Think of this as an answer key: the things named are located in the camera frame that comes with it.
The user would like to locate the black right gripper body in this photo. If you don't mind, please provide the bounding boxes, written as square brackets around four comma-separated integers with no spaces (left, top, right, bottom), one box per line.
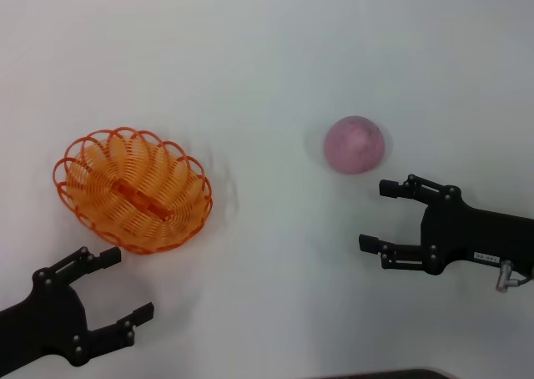
[420,185,534,278]

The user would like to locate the orange plastic woven basket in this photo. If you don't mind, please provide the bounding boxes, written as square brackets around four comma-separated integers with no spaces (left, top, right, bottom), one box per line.
[53,125,214,255]

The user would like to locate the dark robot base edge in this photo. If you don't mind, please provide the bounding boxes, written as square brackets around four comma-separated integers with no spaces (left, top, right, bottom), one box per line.
[320,367,456,379]

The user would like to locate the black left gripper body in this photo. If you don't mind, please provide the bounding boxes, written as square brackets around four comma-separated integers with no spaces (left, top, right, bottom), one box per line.
[0,269,92,376]

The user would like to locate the silver cable connector plug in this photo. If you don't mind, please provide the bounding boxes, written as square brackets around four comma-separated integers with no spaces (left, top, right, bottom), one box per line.
[494,260,534,292]

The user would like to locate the pink peach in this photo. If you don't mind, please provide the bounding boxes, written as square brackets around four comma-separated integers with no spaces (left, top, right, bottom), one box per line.
[323,114,385,175]

